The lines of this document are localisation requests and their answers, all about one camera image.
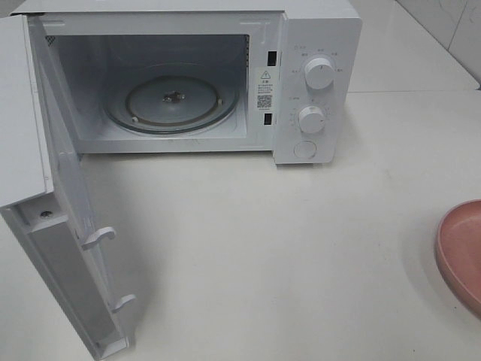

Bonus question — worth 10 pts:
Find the white microwave oven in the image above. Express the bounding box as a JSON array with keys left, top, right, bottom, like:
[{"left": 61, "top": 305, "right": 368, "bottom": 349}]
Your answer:
[{"left": 11, "top": 1, "right": 362, "bottom": 165}]

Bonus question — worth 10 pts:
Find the pink round plate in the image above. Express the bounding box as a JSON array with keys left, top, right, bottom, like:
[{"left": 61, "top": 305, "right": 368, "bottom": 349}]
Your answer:
[{"left": 435, "top": 199, "right": 480, "bottom": 317}]

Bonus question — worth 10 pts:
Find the white timer knob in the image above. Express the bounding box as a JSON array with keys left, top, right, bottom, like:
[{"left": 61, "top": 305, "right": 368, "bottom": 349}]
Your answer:
[{"left": 298, "top": 106, "right": 326, "bottom": 134}]

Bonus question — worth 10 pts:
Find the glass microwave turntable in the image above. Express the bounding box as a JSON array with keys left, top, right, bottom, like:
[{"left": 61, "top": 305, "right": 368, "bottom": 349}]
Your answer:
[{"left": 104, "top": 63, "right": 246, "bottom": 135}]

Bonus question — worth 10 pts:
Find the round door release button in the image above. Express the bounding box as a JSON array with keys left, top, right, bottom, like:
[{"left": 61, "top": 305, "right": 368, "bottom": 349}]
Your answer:
[{"left": 294, "top": 141, "right": 317, "bottom": 159}]

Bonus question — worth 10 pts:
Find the upper white power knob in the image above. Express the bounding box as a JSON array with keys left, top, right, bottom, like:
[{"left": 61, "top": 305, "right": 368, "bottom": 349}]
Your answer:
[{"left": 304, "top": 55, "right": 335, "bottom": 90}]

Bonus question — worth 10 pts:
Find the white warning label sticker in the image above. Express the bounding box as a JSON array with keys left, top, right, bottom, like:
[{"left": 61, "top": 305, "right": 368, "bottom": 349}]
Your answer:
[{"left": 254, "top": 66, "right": 279, "bottom": 111}]

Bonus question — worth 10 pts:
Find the white microwave door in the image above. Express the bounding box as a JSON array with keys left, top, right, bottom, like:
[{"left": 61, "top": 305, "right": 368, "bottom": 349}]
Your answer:
[{"left": 1, "top": 14, "right": 135, "bottom": 360}]

